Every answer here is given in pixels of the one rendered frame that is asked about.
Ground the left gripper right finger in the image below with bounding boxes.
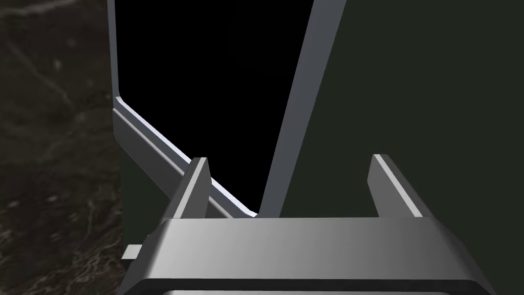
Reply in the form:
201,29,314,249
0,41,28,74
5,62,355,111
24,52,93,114
366,154,434,219

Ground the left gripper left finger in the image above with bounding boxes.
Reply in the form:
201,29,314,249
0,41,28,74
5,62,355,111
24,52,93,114
163,157,213,221

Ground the grey framed dark window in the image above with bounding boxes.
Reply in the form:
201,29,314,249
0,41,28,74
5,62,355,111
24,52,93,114
106,0,348,219

